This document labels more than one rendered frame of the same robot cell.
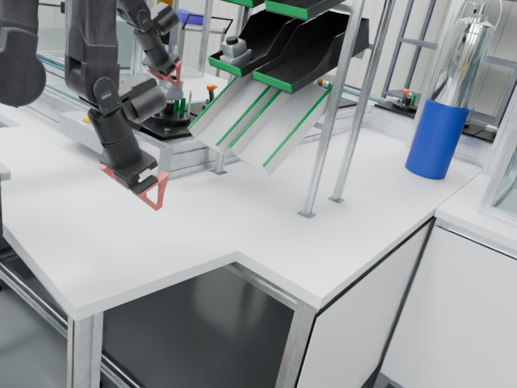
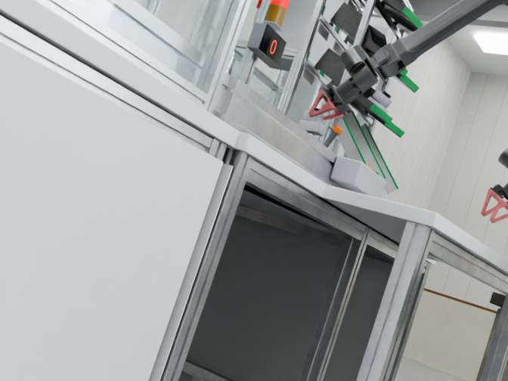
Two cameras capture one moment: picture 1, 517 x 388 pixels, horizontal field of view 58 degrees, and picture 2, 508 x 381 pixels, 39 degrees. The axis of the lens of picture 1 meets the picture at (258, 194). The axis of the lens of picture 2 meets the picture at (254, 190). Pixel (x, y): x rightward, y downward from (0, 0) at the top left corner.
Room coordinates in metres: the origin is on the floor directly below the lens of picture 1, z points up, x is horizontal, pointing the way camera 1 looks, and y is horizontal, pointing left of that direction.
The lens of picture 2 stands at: (1.65, 2.31, 0.68)
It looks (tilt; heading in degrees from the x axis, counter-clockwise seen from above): 4 degrees up; 266
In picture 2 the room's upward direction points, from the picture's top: 19 degrees clockwise
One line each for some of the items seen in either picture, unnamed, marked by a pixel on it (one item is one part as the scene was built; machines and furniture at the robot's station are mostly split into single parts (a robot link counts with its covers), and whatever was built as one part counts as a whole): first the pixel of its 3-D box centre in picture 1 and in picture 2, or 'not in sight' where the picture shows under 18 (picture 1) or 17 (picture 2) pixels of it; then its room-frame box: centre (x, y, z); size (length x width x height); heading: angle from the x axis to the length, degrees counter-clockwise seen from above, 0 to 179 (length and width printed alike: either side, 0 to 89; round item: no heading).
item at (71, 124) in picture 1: (90, 131); (359, 179); (1.28, 0.51, 0.93); 0.21 x 0.07 x 0.06; 57
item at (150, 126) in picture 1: (167, 122); not in sight; (1.41, 0.32, 0.96); 0.24 x 0.24 x 0.02; 57
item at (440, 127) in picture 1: (435, 138); not in sight; (1.75, -0.62, 0.99); 0.16 x 0.16 x 0.27
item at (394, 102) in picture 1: (408, 100); not in sight; (2.38, -0.64, 1.01); 0.24 x 0.24 x 0.13; 57
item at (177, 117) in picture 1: (168, 116); not in sight; (1.41, 0.32, 0.98); 0.14 x 0.14 x 0.02
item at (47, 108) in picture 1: (71, 115); (308, 161); (1.43, 0.64, 0.91); 0.89 x 0.06 x 0.11; 57
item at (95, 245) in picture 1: (121, 180); (371, 224); (1.18, 0.38, 0.84); 0.90 x 0.70 x 0.03; 50
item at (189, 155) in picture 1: (257, 121); not in sight; (1.81, 0.06, 0.91); 1.24 x 0.33 x 0.10; 147
